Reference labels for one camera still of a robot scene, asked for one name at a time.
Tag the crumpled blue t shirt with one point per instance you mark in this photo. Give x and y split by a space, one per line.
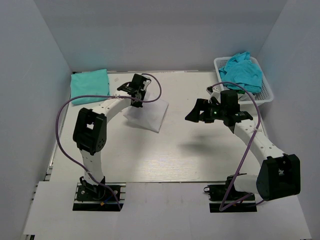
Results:
240 70

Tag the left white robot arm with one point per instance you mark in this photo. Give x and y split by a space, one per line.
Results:
90 133

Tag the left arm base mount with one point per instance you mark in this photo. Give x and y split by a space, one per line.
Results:
96 198

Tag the grey white shirt in basket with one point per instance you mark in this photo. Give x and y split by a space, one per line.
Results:
246 97

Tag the white t shirt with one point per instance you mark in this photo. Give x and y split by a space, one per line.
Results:
150 116

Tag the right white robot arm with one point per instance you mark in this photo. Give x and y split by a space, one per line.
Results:
280 173

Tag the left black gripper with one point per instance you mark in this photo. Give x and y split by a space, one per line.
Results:
137 104

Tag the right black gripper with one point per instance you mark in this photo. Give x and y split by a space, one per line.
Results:
201 105

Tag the folded green t shirt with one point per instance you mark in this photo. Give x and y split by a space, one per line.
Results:
90 83

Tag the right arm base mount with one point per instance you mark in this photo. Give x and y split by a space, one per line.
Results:
216 193

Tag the white plastic basket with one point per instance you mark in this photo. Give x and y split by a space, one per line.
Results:
266 94

